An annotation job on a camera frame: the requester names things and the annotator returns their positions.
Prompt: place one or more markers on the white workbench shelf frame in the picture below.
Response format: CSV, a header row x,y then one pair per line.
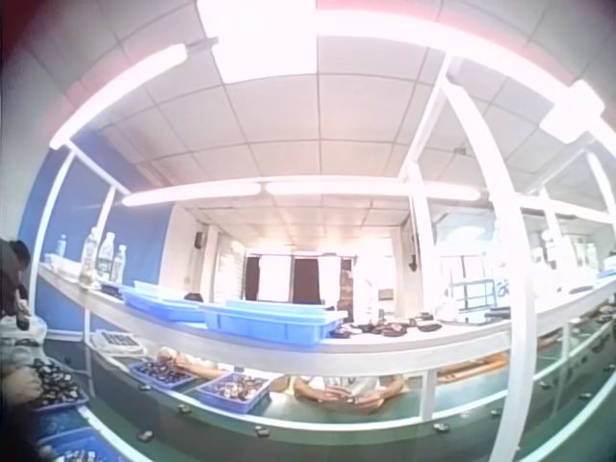
x,y
517,289

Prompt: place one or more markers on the white plastic bag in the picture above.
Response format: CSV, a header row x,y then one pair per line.
x,y
34,332

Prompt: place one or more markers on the green conveyor belt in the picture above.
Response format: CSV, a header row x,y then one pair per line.
x,y
298,423

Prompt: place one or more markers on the group of white containers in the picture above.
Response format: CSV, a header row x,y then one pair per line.
x,y
563,262

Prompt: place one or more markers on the dark window curtain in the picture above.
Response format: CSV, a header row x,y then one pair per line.
x,y
307,281

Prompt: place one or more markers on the clear plastic water bottle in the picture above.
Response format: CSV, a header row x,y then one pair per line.
x,y
119,264

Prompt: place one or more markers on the pile of dark small parts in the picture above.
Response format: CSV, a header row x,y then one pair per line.
x,y
390,327

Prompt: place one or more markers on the black wall speaker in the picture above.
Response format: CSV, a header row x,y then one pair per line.
x,y
198,239
413,264

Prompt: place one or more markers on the brown wooden board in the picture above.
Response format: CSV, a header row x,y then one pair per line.
x,y
474,368

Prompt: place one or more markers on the shallow blue plastic tray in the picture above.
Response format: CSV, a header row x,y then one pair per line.
x,y
159,303

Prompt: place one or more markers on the white tray of dark parts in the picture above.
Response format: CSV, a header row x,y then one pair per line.
x,y
118,341

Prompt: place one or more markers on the clear bottle dark label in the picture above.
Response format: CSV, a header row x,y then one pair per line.
x,y
106,257

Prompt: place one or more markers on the large blue plastic tray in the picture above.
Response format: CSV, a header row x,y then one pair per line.
x,y
260,322

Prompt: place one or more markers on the small clear plastic bottle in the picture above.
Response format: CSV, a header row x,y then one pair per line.
x,y
61,246

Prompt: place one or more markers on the long fluorescent tube light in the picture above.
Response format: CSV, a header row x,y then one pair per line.
x,y
308,188
120,91

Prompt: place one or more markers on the short fluorescent tube light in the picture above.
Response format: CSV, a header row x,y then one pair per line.
x,y
572,110

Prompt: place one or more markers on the blue metal railing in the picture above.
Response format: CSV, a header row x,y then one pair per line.
x,y
474,296

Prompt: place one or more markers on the blue tray of dark parts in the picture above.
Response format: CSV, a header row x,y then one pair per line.
x,y
72,445
58,385
161,374
236,390

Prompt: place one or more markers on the tall clear drink bottle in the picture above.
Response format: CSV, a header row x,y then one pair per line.
x,y
89,260

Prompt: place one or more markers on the white plastic bottle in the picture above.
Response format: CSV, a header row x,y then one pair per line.
x,y
369,300

